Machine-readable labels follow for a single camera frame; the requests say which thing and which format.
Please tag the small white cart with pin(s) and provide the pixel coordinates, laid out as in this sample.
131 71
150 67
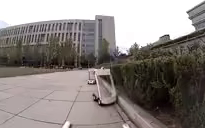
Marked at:
91 76

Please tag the large white cart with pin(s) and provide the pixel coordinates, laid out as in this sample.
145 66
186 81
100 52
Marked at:
105 88

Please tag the row of trees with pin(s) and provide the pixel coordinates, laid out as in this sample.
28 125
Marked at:
56 53

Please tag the green hedge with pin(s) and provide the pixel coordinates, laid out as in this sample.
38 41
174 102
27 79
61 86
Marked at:
150 76

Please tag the large curved grey building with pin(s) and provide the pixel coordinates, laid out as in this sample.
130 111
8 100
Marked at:
56 30

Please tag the grey concrete kerb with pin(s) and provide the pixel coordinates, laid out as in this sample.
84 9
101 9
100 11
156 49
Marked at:
134 112

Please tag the robot's own part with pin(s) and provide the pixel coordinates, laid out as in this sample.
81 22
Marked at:
125 126
66 125

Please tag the grey slab paved plaza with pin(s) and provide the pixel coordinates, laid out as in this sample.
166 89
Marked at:
40 100

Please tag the long low building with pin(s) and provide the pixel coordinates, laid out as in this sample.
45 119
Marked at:
186 39

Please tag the grass strip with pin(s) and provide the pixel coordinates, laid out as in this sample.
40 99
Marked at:
10 71

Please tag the tall grey building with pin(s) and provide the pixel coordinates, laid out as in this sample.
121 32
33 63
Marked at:
203 15

